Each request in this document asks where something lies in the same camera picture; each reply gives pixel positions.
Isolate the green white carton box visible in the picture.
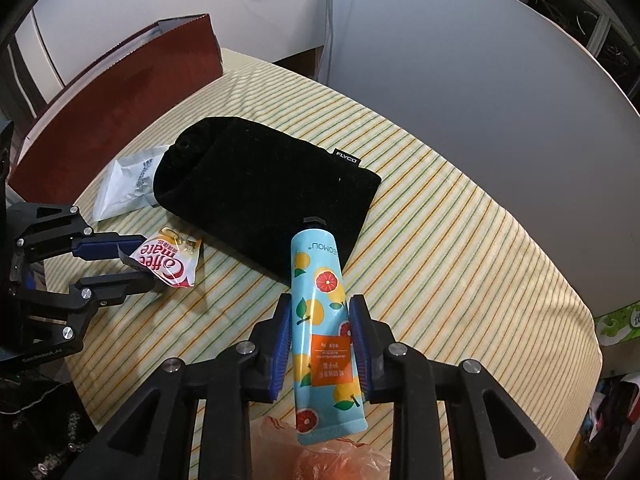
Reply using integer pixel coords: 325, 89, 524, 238
594, 301, 640, 347

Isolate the red cardboard box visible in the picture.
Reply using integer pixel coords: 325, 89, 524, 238
1, 14, 222, 204

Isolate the pink plastic bag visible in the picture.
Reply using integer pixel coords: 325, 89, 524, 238
250, 416, 390, 479

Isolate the striped yellow table cloth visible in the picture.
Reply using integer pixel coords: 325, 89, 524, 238
47, 51, 602, 479

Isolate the black fabric pouch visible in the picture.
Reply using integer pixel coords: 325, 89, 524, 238
153, 117, 382, 284

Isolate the coffee mate sachet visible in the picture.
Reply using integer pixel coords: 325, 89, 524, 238
118, 226, 202, 288

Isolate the fruit pattern cream tube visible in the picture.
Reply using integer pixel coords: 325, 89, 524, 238
291, 218, 368, 445

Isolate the white foil sachet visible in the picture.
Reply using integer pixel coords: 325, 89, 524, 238
92, 145, 168, 221

